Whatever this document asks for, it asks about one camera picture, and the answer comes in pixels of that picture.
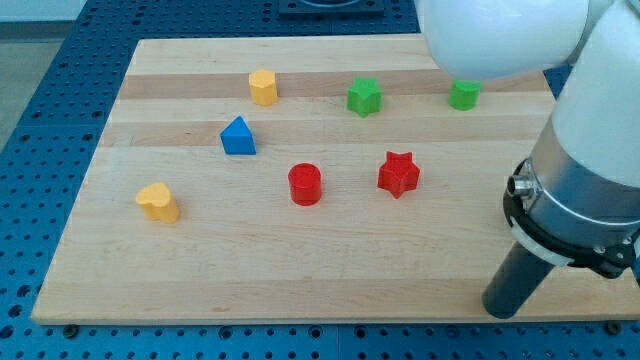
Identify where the red star block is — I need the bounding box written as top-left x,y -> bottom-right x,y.
377,151 -> 420,199

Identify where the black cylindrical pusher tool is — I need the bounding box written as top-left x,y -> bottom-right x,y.
482,243 -> 554,319

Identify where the yellow heart block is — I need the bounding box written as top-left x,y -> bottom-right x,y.
135,182 -> 180,224

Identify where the yellow hexagon block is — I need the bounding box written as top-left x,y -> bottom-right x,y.
249,69 -> 279,106

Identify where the red cylinder block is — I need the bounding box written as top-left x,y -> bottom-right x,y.
288,163 -> 322,206

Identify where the green star block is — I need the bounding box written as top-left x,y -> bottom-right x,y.
347,77 -> 383,117

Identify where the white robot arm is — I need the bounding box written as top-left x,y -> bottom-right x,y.
416,1 -> 639,278

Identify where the blue triangle block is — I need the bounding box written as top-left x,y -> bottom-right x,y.
220,116 -> 256,155

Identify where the wooden board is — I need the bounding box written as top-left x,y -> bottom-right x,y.
30,33 -> 640,326

